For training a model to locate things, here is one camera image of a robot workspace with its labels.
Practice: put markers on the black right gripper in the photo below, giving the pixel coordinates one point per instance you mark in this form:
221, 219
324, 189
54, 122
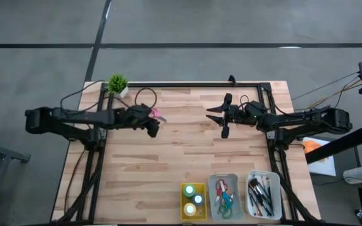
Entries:
236, 114

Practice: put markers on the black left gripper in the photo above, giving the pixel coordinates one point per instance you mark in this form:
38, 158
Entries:
137, 116

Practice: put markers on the black brush fluffy grey head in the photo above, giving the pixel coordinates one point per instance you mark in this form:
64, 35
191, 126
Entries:
253, 183

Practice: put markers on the green paint bottle white cap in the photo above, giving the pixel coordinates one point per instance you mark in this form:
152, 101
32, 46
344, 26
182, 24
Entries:
189, 190

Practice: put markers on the dark teal paint bottle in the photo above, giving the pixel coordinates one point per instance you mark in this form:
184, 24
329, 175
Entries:
198, 199

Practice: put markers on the yellow paint bottle white cap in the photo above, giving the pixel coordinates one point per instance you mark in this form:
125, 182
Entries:
189, 209

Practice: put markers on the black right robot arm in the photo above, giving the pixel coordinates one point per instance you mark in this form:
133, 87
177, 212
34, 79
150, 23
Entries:
294, 120

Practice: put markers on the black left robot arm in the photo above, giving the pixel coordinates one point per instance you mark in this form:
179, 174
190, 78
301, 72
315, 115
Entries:
74, 116

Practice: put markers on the green plant white pot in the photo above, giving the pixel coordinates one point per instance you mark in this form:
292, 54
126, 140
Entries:
117, 84

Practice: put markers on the white plastic bin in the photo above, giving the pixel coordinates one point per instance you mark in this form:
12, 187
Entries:
239, 213
277, 188

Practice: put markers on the orange object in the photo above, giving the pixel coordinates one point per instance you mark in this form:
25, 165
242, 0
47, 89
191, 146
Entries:
311, 147

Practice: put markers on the yellow plastic slotted basket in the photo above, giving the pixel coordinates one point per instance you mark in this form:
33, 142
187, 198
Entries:
200, 216

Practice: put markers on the white sheet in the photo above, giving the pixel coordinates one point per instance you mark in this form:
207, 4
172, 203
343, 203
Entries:
324, 166

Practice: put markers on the black beam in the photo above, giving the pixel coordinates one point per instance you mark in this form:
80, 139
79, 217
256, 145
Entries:
341, 144

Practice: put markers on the white paper roll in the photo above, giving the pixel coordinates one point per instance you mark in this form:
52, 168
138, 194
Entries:
355, 175

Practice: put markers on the grey metal stand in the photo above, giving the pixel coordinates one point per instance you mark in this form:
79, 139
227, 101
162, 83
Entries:
5, 150

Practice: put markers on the black caster wheel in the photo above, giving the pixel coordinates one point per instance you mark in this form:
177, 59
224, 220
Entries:
360, 216

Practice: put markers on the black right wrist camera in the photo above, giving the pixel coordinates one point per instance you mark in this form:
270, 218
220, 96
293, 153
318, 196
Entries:
235, 115

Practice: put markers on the black arched frame bracket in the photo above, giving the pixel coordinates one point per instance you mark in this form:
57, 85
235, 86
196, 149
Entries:
232, 80

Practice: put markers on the black aluminium rig frame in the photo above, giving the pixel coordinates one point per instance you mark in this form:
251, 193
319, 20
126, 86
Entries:
184, 84

